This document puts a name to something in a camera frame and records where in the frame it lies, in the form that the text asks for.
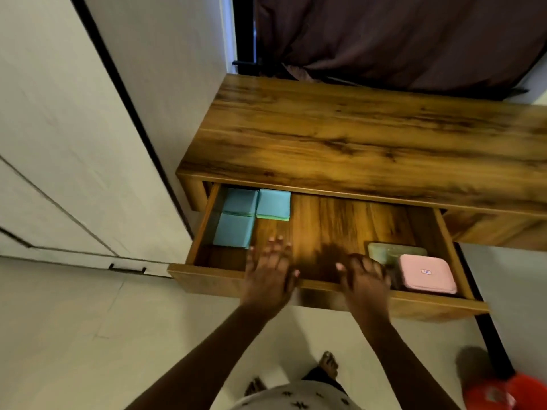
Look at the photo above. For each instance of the person's left hand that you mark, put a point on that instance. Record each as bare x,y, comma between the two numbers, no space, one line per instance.
267,286

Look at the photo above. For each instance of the person's right hand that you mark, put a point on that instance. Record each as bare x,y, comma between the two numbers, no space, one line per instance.
367,294

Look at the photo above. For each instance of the person's left little finger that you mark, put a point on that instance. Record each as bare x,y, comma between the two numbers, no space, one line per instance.
251,262

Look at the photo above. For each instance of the person's right thumb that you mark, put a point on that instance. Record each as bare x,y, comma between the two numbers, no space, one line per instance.
342,274

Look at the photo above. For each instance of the person's left thumb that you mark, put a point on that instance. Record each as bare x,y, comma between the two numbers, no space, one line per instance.
295,279

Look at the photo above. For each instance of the person's left middle finger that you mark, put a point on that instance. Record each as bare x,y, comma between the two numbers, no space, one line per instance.
271,251

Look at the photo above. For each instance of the person's right middle finger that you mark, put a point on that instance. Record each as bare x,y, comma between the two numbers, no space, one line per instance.
366,264

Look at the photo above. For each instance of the person's right little finger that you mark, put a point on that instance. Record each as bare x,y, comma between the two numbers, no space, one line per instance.
385,278

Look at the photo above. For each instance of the person's left forearm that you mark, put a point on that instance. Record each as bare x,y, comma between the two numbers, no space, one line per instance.
201,367

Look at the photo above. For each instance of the person's right forearm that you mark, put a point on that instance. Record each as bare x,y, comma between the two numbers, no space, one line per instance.
401,367

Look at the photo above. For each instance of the pale green flat box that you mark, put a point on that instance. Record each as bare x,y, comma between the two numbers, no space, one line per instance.
386,251

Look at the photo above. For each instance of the pink square box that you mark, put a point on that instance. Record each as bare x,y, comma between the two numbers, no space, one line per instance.
427,274

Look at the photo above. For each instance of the teal folded cloth green edge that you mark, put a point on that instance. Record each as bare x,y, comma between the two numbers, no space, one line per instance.
273,204

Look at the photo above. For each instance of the wooden desk drawer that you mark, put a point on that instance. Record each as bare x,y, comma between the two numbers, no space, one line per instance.
333,226

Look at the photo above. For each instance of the person's right foot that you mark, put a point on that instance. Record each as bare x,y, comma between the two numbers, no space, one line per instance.
329,364

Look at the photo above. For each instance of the black shorts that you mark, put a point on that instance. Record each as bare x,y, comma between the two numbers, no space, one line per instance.
322,377

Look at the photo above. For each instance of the white patterned shirt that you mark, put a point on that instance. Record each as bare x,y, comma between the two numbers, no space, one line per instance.
295,399

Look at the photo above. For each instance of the black metal desk leg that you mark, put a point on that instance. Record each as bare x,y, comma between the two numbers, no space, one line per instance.
491,337

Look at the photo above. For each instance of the wooden desk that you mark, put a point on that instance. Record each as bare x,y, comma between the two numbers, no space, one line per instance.
367,140

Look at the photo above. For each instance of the red plastic bucket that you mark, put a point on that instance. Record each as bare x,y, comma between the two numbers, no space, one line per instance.
508,393

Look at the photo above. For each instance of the white cabinet door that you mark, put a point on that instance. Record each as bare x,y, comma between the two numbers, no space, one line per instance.
77,209

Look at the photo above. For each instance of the dark brown curtain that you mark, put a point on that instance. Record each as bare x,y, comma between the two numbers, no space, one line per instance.
397,38

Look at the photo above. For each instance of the black window frame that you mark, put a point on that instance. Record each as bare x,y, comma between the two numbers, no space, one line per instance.
243,34

